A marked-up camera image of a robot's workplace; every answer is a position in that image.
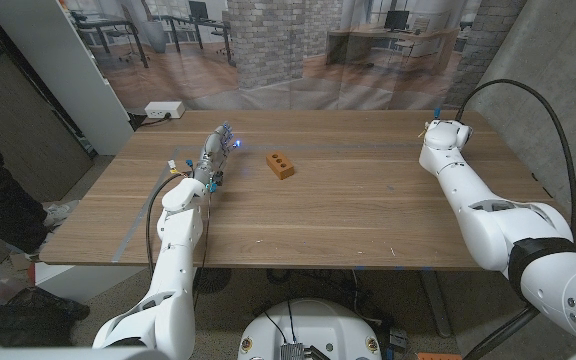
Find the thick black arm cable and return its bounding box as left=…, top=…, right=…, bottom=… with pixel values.
left=455, top=78, right=576, bottom=360
left=146, top=172, right=189, bottom=274

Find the round black floor fan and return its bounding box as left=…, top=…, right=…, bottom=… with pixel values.
left=193, top=268, right=233, bottom=295

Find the orange wooden block with holes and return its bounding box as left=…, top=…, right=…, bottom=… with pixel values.
left=265, top=151, right=296, bottom=181

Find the white sneaker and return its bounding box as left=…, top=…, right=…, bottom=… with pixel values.
left=42, top=199, right=80, bottom=231

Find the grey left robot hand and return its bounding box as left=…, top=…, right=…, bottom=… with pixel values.
left=191, top=122, right=242, bottom=193

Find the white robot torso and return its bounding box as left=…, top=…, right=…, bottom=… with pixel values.
left=237, top=298, right=383, bottom=360

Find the white power strip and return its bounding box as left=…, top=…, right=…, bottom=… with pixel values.
left=144, top=101, right=186, bottom=120

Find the white board panel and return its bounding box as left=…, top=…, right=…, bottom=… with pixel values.
left=0, top=0, right=134, bottom=156

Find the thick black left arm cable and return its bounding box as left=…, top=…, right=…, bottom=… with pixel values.
left=146, top=172, right=189, bottom=274

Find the black bag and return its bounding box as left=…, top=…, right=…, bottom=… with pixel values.
left=0, top=287, right=91, bottom=349

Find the black power strip cable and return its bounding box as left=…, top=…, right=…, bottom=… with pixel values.
left=128, top=112, right=172, bottom=129

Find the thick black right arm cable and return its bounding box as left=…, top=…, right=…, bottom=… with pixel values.
left=455, top=78, right=576, bottom=360

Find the printed office backdrop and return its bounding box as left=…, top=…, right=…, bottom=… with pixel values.
left=60, top=0, right=527, bottom=111

